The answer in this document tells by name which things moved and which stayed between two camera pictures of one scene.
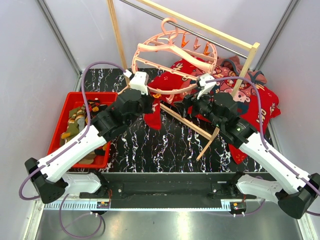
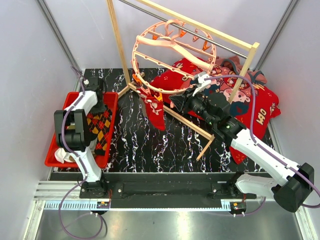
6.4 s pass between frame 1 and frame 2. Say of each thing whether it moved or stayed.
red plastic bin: stayed
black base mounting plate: stayed
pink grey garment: stayed
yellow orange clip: moved
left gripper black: moved
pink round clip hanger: moved
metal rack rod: stayed
